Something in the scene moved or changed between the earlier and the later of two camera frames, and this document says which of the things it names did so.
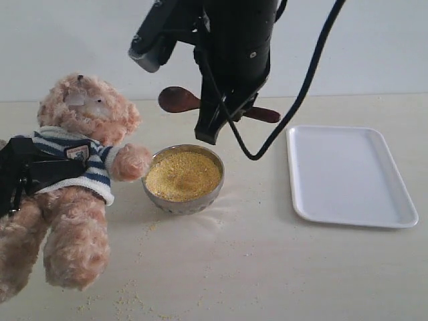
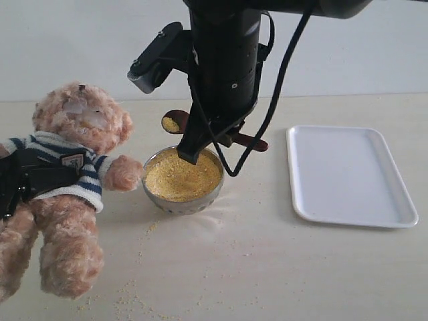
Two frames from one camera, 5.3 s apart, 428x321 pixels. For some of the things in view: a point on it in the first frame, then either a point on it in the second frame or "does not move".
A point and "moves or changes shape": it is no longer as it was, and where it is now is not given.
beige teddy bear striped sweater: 73,216 moves or changes shape
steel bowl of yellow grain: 184,178 does not move
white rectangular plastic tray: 347,176 does not move
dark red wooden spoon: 178,99 to 175,122
